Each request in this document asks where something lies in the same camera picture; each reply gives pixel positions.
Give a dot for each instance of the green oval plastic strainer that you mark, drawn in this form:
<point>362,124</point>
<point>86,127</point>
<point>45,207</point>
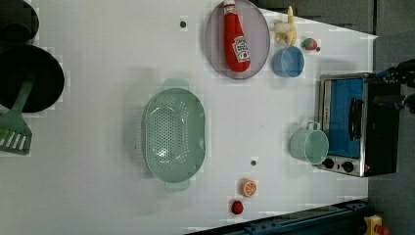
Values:
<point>174,126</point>

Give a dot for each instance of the red ketchup bottle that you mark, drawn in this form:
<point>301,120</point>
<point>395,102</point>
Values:
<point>237,52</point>

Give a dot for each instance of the toy orange half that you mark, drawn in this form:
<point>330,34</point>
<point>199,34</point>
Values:
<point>248,188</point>

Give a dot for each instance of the small red toy fruit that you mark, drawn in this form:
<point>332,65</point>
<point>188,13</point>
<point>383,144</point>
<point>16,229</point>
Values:
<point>237,207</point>

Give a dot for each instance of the blue bowl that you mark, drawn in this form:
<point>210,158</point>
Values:
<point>288,62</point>

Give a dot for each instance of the grey round plate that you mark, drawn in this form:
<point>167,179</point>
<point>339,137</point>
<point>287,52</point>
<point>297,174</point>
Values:
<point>255,28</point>

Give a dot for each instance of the green mug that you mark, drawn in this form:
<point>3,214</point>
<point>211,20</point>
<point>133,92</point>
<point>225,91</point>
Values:
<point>310,144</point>

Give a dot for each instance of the peeled toy banana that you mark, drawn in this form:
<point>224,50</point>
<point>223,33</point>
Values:
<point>285,31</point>

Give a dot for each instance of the toy strawberry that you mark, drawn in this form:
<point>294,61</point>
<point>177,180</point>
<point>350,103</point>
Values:
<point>309,44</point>

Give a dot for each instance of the black toaster oven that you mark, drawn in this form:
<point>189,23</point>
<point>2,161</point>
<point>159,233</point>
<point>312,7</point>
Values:
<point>361,129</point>

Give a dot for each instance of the green slotted spatula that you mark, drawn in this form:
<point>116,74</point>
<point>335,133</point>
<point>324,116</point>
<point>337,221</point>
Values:
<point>15,133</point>

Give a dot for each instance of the yellow clamp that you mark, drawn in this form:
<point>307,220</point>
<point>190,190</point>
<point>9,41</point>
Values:
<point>375,226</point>

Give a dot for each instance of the small black pot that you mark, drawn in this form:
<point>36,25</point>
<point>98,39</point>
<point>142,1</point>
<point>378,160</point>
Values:
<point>19,22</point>

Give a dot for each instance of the blue metal table frame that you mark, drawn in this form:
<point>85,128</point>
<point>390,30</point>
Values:
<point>338,219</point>

